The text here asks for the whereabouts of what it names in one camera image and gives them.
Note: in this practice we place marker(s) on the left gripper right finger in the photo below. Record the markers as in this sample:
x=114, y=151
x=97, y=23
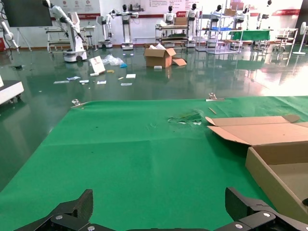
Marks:
x=250, y=211

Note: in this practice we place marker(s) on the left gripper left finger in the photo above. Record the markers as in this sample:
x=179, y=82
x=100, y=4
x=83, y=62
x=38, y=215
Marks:
x=72, y=211

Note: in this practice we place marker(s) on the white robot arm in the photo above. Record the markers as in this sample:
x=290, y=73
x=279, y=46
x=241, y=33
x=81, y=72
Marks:
x=8, y=34

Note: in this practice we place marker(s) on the cardboard box with round holes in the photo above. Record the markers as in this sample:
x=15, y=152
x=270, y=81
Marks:
x=264, y=134

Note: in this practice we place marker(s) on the small white box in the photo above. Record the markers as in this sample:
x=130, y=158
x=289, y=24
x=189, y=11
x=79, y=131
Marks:
x=157, y=67

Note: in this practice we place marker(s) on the open cardboard box white filling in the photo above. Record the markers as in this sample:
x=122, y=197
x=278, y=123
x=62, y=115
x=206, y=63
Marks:
x=156, y=60

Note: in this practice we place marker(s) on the small closed cardboard box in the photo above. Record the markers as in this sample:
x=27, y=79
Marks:
x=180, y=21
x=230, y=12

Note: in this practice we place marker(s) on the green table cloth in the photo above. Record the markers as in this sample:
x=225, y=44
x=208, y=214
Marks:
x=132, y=156

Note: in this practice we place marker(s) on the silver binder clip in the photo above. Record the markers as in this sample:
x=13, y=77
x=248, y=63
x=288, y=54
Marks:
x=78, y=104
x=214, y=98

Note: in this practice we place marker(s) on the small wooden stick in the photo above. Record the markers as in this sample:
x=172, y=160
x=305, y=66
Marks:
x=212, y=110

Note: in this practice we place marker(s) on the white paper sheet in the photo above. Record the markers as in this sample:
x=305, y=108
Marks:
x=101, y=82
x=73, y=78
x=84, y=81
x=126, y=84
x=61, y=82

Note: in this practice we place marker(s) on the white machine base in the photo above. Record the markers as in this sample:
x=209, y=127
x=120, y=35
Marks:
x=10, y=90

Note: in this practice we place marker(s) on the small yellow item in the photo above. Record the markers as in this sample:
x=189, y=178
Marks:
x=110, y=71

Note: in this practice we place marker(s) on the white foam block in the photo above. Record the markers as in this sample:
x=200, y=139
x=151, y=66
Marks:
x=131, y=76

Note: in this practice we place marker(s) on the white red printed board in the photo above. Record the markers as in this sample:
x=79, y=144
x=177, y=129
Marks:
x=97, y=65

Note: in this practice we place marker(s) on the black floor debris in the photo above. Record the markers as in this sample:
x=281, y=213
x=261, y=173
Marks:
x=17, y=67

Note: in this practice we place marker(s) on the blue glove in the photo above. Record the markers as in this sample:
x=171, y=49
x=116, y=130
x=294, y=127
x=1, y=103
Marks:
x=123, y=65

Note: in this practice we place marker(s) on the clear plastic bag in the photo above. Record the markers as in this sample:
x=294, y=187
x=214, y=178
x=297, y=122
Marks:
x=111, y=60

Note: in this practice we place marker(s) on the flat cardboard piece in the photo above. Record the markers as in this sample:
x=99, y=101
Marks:
x=180, y=61

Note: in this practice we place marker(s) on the white work table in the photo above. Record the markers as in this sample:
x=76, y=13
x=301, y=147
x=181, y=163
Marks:
x=54, y=44

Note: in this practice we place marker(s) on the white wheeled robot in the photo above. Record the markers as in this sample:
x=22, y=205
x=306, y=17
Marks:
x=106, y=44

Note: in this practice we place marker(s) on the black stool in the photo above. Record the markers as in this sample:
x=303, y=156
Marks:
x=89, y=37

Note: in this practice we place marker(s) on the white mobile manipulator robot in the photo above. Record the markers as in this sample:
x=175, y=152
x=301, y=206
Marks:
x=73, y=36

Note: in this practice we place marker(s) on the green covered table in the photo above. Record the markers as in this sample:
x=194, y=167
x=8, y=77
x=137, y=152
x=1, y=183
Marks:
x=252, y=34

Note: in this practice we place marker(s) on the white tripod stand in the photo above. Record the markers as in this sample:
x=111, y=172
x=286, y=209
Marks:
x=24, y=38

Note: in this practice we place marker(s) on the metal shelf rack blue bins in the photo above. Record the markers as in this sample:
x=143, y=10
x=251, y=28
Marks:
x=223, y=29

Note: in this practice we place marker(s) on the metal rack cart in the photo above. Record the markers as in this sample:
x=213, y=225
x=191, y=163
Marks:
x=172, y=38

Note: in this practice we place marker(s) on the white humanoid robot black head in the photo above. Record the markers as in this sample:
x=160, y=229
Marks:
x=192, y=16
x=243, y=16
x=263, y=16
x=217, y=14
x=169, y=16

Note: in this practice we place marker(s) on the humanoid robot arms outstretched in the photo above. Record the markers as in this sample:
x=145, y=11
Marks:
x=126, y=24

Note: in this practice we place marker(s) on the black monitor screen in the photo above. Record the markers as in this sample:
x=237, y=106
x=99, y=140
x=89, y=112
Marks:
x=26, y=12

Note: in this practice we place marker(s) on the white frame table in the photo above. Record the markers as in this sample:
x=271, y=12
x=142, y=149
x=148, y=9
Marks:
x=286, y=30

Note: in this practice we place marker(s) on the white pedestal fan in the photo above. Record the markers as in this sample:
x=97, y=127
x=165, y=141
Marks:
x=303, y=29

